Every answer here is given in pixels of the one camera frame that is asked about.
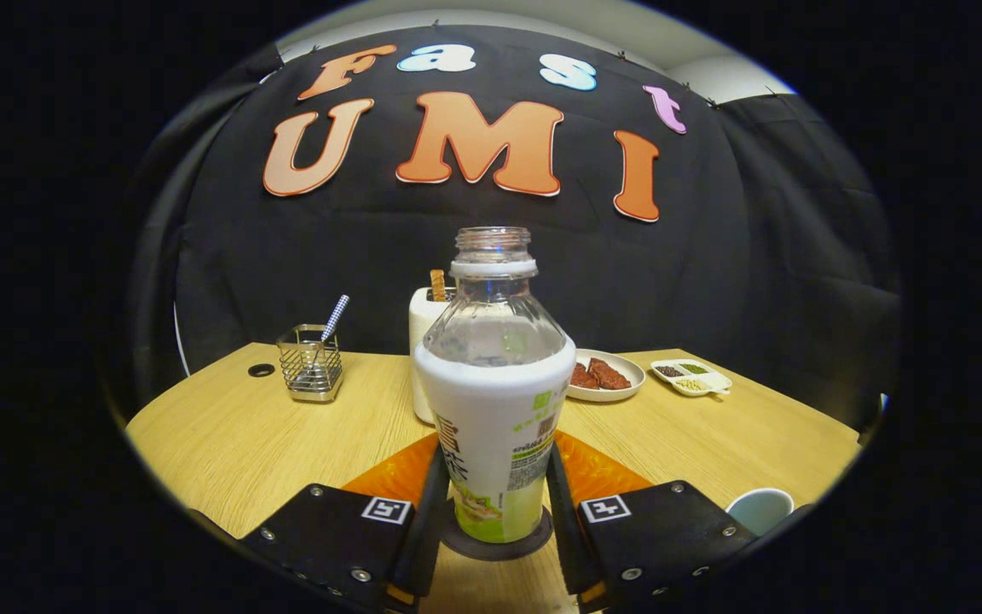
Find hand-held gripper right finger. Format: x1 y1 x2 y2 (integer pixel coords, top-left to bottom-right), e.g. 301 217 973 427
545 431 758 614

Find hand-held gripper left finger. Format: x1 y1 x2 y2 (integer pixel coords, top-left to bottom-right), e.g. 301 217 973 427
240 433 452 613

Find white cup blue inside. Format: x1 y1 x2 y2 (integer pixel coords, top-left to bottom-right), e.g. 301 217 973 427
725 488 795 536

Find dark brown round coaster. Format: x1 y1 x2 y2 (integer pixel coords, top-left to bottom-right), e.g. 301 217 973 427
440 505 555 562

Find clear juice bottle white label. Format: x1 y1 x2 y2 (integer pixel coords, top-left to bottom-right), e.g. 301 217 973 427
413 226 578 544

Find wooden table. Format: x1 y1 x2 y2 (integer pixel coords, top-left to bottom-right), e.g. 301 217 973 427
124 341 863 614

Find white divided condiment dish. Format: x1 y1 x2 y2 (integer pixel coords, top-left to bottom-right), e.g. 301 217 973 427
650 358 733 398

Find white oval plate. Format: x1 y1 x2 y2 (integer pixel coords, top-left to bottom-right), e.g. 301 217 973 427
566 349 646 403

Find brown food pieces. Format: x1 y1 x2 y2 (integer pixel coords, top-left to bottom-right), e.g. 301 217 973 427
570 357 633 391

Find white toaster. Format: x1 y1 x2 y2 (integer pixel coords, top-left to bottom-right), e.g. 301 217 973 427
408 287 458 426

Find black backdrop cloth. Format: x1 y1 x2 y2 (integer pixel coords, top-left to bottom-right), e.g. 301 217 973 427
116 24 905 436

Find wire mesh utensil holder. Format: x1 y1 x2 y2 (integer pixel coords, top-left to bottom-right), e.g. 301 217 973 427
276 324 344 403

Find checkered handle utensil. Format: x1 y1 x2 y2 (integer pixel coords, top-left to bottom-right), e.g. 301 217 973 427
308 295 350 368

